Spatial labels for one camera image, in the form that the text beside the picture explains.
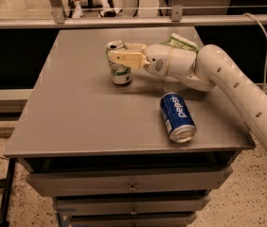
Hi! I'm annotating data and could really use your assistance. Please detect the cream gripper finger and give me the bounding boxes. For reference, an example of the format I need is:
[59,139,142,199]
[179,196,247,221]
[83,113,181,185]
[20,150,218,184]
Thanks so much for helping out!
[111,51,150,68]
[119,42,147,52]

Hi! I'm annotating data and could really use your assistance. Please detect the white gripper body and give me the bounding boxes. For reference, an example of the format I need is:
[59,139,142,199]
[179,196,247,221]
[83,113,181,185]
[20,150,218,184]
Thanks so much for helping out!
[144,44,172,77]

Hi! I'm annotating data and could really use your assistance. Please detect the silver green 7up can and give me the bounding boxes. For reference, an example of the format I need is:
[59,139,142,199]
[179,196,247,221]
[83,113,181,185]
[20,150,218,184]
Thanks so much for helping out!
[106,41,133,85]

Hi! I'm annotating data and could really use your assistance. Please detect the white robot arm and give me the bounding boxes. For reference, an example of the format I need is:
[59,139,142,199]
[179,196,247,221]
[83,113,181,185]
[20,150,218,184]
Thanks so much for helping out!
[108,44,267,152]

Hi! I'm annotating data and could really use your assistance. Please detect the blue pepsi can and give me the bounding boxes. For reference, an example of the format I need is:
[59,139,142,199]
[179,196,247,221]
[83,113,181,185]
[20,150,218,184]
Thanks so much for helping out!
[160,92,197,144]

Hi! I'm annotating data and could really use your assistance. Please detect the green chip bag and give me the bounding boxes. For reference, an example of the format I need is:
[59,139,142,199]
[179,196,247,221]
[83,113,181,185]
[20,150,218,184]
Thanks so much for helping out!
[161,33,200,53]

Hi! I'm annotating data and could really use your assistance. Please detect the person's right white shoe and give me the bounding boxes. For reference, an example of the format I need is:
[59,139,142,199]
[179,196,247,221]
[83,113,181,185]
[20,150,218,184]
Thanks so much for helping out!
[100,0,110,9]

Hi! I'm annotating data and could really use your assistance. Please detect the person's white shoe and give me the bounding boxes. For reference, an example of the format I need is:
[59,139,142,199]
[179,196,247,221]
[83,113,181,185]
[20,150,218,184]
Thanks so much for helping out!
[100,0,110,9]
[72,1,83,19]

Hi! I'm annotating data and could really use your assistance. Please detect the person's left white shoe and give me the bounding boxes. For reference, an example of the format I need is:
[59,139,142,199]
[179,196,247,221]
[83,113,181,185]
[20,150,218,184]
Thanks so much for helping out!
[72,1,83,19]

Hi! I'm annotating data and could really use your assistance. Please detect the grey metal railing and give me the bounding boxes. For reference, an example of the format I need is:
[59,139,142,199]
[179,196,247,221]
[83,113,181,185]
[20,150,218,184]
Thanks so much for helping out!
[0,0,267,29]

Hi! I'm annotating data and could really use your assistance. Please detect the grey drawer cabinet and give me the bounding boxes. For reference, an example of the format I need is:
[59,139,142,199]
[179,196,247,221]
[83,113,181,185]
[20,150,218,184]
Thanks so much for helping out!
[4,26,257,227]

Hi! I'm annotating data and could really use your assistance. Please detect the middle grey drawer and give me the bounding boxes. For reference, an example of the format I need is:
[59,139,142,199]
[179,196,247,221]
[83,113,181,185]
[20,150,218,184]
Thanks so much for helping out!
[54,195,209,216]

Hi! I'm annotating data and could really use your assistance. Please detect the grey drawer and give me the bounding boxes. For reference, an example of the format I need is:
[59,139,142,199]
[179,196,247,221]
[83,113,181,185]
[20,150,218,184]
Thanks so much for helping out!
[27,166,232,197]
[70,212,196,227]
[54,195,209,216]

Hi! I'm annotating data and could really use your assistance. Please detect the top grey drawer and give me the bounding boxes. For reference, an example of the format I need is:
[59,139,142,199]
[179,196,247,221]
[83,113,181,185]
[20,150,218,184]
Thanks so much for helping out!
[27,166,232,197]

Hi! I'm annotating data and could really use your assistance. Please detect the bottom grey drawer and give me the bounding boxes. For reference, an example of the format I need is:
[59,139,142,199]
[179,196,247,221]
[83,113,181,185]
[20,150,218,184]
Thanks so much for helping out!
[70,212,196,227]

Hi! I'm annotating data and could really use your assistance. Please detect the black stand leg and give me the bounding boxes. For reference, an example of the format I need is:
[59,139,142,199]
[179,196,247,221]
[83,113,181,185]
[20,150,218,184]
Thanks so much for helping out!
[0,159,16,227]

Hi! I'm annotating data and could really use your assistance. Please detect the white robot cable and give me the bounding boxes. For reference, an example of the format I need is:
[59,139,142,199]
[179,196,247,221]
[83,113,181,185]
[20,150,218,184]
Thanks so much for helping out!
[242,12,267,90]

